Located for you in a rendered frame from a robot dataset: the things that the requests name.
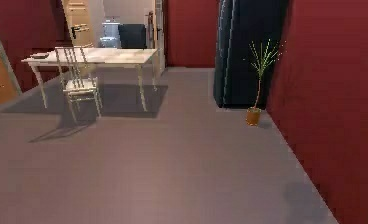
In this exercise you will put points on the large black plastic trash can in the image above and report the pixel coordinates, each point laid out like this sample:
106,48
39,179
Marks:
132,36

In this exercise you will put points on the green plant in orange pot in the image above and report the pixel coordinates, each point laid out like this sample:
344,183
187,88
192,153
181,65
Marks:
254,115

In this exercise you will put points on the black fridge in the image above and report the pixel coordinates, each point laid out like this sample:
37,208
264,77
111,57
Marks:
245,53

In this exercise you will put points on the white open door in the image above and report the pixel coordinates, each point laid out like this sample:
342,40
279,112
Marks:
159,30

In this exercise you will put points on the white wooden table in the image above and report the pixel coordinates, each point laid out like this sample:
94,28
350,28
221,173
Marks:
102,56

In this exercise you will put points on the white wooden chair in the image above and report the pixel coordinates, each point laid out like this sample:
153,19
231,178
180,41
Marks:
79,86

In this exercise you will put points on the light wooden room door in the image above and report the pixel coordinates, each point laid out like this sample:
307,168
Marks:
78,20

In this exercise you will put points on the dark flat dish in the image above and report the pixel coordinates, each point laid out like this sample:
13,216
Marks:
39,55

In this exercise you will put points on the brown wooden door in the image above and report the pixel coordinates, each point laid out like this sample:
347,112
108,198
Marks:
0,75

